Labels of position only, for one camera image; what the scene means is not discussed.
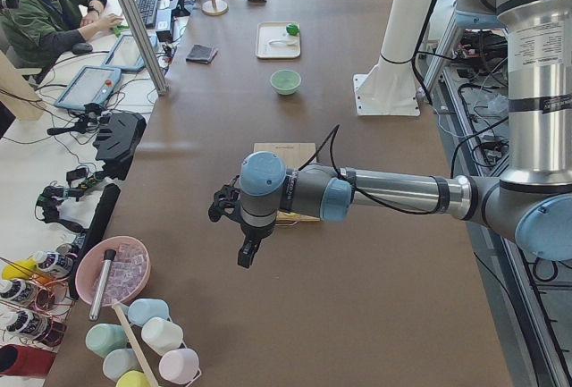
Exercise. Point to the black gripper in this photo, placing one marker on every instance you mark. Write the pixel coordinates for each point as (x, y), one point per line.
(254, 232)

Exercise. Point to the white spoon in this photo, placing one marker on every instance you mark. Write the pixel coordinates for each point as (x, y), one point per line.
(283, 41)

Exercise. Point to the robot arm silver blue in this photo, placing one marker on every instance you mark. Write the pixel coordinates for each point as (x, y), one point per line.
(529, 203)

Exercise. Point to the pink bowl with ice cubes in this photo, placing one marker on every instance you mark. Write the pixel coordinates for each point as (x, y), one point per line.
(128, 275)

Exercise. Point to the light green bowl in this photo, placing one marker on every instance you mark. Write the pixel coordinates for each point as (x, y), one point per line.
(285, 82)

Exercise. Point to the wooden cutting board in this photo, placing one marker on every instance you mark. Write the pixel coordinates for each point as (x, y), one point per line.
(293, 155)

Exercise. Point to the white cup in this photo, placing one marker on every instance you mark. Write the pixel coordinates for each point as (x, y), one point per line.
(162, 335)

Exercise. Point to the light blue cup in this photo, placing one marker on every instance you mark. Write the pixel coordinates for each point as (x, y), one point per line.
(142, 310)

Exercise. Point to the pink cup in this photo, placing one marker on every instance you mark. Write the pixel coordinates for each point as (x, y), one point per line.
(180, 366)

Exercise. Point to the metal muddler stick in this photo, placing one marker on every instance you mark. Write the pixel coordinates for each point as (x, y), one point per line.
(97, 300)

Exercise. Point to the mint green cup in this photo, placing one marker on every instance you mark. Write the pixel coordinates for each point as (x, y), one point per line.
(102, 339)

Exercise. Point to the yellow cup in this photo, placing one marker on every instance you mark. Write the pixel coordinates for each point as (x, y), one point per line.
(133, 378)

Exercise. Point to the pale blue cup lower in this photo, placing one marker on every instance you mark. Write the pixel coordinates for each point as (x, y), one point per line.
(118, 362)

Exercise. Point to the grey folded cloth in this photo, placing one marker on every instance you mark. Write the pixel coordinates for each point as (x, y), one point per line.
(201, 54)

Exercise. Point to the cream rabbit tray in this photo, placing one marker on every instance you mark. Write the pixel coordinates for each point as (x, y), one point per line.
(268, 30)

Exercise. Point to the green lime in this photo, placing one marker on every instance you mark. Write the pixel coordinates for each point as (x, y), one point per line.
(292, 29)

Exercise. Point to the blue teach pendant near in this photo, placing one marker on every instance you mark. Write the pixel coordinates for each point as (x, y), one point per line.
(91, 85)

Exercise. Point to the blue teach pendant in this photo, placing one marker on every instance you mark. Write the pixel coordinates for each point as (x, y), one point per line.
(91, 85)
(125, 55)

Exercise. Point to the blue teach pendant far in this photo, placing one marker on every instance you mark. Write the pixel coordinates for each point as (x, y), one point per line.
(125, 55)

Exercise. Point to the black computer mouse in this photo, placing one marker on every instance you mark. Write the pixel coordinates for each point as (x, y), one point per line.
(82, 48)

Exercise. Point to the black keyboard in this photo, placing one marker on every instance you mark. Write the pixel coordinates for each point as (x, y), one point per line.
(147, 11)

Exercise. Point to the person in green jacket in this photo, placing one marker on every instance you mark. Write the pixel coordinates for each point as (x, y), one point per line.
(39, 31)

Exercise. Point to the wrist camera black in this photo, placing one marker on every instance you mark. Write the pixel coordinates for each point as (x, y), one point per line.
(226, 203)

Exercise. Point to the wooden cup rack handle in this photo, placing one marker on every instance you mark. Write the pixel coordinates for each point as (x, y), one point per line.
(140, 356)

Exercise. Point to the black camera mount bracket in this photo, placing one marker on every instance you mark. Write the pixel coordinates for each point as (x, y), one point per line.
(118, 136)

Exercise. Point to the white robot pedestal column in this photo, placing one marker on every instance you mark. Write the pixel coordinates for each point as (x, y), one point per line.
(390, 87)

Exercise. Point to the copper wire bottle rack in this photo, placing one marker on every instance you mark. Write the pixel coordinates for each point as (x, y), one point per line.
(34, 305)

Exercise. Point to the aluminium frame post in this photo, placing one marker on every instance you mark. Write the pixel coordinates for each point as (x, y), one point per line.
(139, 32)

